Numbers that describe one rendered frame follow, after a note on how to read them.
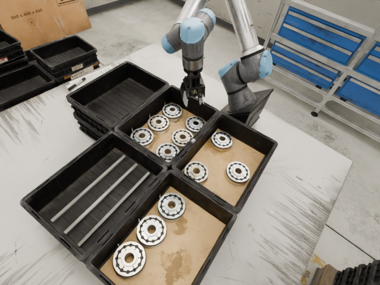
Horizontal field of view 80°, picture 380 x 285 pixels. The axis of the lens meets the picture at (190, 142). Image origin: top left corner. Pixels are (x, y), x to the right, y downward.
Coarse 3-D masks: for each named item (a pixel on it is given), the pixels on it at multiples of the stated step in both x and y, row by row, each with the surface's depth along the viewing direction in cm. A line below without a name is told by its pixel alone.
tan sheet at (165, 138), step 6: (186, 114) 118; (192, 114) 118; (180, 120) 115; (144, 126) 110; (174, 126) 112; (180, 126) 112; (168, 132) 109; (156, 138) 106; (162, 138) 107; (168, 138) 107; (156, 144) 104; (150, 150) 102
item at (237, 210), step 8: (216, 120) 104; (232, 120) 106; (208, 128) 100; (248, 128) 103; (200, 136) 99; (264, 136) 101; (192, 144) 94; (184, 152) 91; (272, 152) 96; (176, 160) 88; (176, 168) 86; (264, 168) 90; (184, 176) 84; (256, 176) 88; (200, 184) 83; (208, 192) 81; (248, 192) 85; (224, 200) 80; (232, 208) 79; (240, 208) 79
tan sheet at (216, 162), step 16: (208, 144) 107; (240, 144) 110; (192, 160) 101; (208, 160) 102; (224, 160) 103; (240, 160) 104; (256, 160) 105; (224, 176) 98; (224, 192) 93; (240, 192) 94
